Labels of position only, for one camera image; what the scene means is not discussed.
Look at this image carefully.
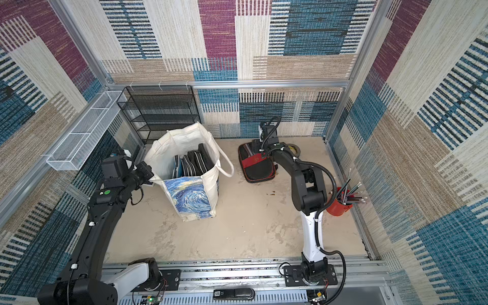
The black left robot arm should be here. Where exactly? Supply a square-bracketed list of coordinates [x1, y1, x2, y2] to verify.
[38, 156, 162, 304]

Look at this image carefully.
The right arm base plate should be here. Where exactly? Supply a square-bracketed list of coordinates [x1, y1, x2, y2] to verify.
[279, 264, 339, 287]

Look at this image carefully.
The white wire mesh basket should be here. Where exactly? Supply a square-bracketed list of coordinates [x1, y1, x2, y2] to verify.
[47, 91, 121, 171]

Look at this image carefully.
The black blue paddle case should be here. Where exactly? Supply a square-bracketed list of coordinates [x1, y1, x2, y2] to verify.
[172, 155, 184, 179]

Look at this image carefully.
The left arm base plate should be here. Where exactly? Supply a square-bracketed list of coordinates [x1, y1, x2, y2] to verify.
[150, 269, 181, 294]

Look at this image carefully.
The white canvas starry night bag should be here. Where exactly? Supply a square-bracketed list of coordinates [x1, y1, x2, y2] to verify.
[144, 123, 235, 222]

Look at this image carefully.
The black tape roll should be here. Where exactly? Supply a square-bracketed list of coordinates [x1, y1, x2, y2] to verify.
[287, 144, 301, 158]

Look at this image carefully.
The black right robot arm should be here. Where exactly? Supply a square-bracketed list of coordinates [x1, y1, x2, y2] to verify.
[259, 126, 328, 283]

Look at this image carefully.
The black handheld scanner device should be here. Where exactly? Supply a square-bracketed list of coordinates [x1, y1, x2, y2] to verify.
[213, 288, 256, 301]

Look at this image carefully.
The black corrugated cable conduit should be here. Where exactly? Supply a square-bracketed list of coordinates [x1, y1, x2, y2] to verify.
[261, 116, 347, 305]

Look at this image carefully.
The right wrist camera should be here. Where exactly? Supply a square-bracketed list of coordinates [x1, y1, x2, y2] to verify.
[259, 121, 267, 142]

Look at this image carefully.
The red pencil cup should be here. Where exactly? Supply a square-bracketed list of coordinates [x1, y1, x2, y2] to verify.
[326, 187, 354, 217]

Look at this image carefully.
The black wire mesh shelf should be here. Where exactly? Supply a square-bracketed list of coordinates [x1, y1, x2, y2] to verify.
[116, 85, 202, 145]

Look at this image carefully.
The aluminium front rail frame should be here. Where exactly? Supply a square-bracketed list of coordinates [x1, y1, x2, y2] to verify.
[118, 255, 402, 304]

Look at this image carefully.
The black red paddle case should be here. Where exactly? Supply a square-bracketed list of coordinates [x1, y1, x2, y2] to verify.
[238, 139, 277, 183]

